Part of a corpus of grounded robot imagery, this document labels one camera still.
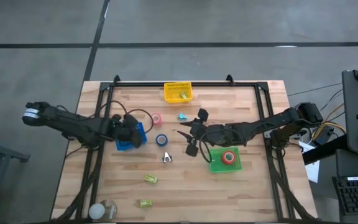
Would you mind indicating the white round ball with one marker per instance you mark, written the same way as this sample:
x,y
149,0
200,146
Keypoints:
x,y
96,211

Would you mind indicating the green staple box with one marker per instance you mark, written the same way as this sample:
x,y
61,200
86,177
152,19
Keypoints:
x,y
145,203
183,95
151,179

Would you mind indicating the white paper sheet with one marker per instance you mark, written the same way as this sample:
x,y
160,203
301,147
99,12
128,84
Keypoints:
x,y
312,172

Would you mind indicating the black power box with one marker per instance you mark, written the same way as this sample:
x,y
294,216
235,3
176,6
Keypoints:
x,y
325,135

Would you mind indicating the black aluminium table frame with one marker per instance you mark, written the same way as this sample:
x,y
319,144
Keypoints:
x,y
135,84

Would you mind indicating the blue plastic basket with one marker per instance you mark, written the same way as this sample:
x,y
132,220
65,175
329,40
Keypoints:
x,y
121,145

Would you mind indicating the blue tape roll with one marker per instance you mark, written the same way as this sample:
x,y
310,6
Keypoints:
x,y
157,140

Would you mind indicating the grey desk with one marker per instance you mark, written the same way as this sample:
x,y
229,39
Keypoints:
x,y
343,165

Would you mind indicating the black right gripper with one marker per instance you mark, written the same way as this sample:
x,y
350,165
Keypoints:
x,y
205,135

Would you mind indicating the green plastic basket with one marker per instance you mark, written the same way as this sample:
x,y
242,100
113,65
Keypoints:
x,y
217,166

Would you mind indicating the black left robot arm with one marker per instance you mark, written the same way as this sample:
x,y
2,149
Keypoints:
x,y
73,123

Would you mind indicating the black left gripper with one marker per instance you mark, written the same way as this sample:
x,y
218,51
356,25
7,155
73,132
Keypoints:
x,y
130,130

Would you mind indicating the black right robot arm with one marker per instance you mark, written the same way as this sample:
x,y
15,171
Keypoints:
x,y
259,126

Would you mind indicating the yellow plastic basket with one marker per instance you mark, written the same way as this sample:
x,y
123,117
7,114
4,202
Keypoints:
x,y
171,93

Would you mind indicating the teal staple remover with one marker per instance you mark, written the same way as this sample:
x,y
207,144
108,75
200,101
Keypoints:
x,y
182,116

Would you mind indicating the red tape roll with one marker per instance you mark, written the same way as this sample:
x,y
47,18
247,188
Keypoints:
x,y
223,157

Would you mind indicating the pink tape roll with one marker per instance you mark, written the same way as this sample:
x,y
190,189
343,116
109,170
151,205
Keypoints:
x,y
153,119

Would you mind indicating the black stand leg bar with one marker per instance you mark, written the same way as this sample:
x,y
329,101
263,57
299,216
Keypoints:
x,y
325,151

